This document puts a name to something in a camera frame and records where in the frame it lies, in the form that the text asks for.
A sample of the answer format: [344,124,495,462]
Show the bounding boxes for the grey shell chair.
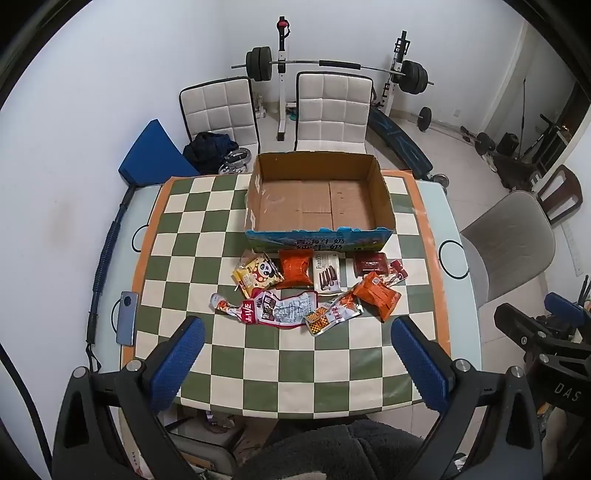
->
[459,190,557,311]

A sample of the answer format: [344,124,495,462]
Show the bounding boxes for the yellow panda snack packet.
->
[231,251,284,298]

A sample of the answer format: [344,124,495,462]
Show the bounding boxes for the chrome weight plates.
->
[217,148,253,175]

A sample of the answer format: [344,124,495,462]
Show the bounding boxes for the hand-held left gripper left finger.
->
[53,316,206,480]

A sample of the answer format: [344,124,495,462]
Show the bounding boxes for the large white red packet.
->
[239,290,320,328]

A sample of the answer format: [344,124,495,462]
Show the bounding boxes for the dark red snack packet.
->
[353,251,389,277]

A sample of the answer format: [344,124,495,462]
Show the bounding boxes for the brown wooden chair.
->
[536,165,584,227]

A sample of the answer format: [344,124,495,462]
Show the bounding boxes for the small orange white packet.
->
[211,293,245,320]

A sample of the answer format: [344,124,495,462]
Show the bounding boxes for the barbell with black plates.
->
[231,45,435,96]

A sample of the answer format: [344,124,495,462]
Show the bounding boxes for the green white checkered tablecloth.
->
[121,172,452,419]

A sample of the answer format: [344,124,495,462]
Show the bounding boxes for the orange multi-pack snack packet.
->
[353,271,402,322]

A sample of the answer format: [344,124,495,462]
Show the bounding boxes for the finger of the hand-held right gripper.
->
[544,292,591,332]
[493,302,561,365]

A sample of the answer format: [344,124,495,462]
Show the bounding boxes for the cardboard box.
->
[245,151,396,254]

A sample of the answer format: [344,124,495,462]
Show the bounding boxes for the person's dark fleece clothing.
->
[235,418,465,480]

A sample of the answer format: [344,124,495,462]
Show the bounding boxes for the silver waffle snack packet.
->
[302,308,345,337]

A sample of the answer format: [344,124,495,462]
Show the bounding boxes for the red spicy strip packet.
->
[323,294,363,320]

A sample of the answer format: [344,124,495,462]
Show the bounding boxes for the dark jacket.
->
[182,131,241,175]

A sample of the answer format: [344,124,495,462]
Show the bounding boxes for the white chocolate stick packet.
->
[312,253,346,294]

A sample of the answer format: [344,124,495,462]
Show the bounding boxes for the blue wedge cushion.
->
[119,120,201,188]

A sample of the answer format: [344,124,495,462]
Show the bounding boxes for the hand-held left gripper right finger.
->
[392,315,541,480]

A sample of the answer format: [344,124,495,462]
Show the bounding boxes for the white padded chair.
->
[293,71,374,155]
[179,76,262,160]

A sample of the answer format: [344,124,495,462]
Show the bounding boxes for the white squat rack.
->
[274,16,413,143]

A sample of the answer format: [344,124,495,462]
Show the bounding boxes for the black exercise machine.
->
[492,113,574,191]

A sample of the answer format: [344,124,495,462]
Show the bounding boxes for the blue black weight bench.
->
[367,108,435,181]

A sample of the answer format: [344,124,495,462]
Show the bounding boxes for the orange-red snack packet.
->
[278,249,314,289]

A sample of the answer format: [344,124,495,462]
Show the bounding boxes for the black dumbbell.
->
[461,127,498,158]

